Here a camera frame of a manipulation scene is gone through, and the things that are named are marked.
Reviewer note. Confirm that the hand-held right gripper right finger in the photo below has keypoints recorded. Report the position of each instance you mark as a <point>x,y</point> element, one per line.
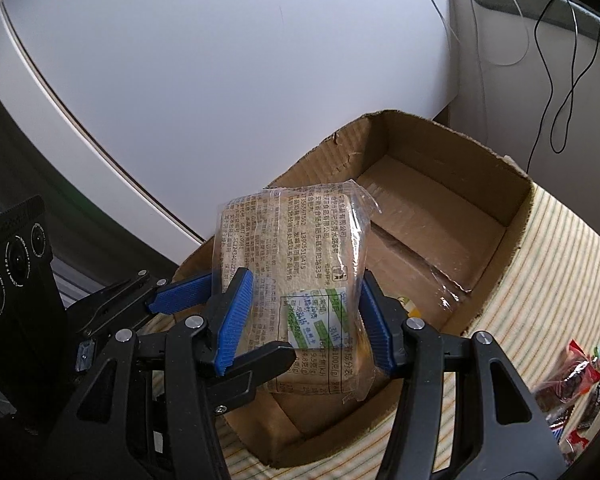
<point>377,330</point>

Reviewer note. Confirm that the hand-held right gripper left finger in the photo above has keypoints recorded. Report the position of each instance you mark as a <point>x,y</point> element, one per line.
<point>232,320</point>

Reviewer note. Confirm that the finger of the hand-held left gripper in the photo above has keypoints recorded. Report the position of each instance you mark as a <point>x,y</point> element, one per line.
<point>180,295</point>

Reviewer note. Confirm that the clear packaged bread slices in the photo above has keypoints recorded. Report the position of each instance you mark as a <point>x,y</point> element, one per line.
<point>290,245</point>

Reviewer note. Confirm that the brown cardboard box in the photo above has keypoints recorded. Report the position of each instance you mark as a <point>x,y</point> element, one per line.
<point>430,200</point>

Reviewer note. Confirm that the red dark-snack packet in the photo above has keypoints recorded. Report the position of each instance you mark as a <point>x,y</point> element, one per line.
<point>567,375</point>

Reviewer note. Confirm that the striped beige tablecloth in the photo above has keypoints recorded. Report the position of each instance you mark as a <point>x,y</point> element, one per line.
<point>555,270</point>

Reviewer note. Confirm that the small red white packet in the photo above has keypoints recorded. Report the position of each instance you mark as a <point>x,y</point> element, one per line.
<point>577,452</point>

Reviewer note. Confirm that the white board panel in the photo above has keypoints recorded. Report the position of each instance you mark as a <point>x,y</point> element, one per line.
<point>205,60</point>

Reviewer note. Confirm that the grey stone windowsill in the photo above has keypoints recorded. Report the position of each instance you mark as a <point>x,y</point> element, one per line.
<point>580,20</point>

